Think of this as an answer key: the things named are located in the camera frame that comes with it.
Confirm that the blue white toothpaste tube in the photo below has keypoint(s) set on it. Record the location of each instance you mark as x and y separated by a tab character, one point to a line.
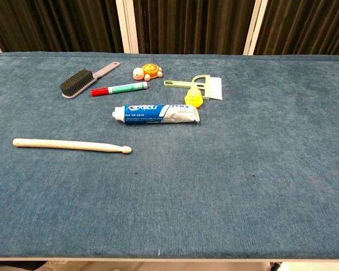
155	113

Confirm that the yellow rubber duck toy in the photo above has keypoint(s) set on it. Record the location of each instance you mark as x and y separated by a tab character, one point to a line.
193	98

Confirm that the blue fabric table cloth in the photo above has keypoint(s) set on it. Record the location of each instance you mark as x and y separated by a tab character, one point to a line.
186	183

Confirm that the green brush with white bristles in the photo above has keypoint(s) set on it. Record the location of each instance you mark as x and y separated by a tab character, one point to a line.
212	87

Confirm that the red capped whiteboard marker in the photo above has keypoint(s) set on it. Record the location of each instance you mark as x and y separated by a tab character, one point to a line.
121	88

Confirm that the orange turtle toy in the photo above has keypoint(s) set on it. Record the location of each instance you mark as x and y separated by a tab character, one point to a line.
148	71

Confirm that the pale wooden drumstick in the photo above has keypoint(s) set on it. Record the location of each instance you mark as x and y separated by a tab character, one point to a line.
70	145

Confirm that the grey brush with black bristles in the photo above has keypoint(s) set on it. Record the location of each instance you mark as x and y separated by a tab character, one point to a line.
76	82

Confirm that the dark brown curtain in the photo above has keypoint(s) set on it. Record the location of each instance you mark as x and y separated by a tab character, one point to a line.
192	26
53	25
305	26

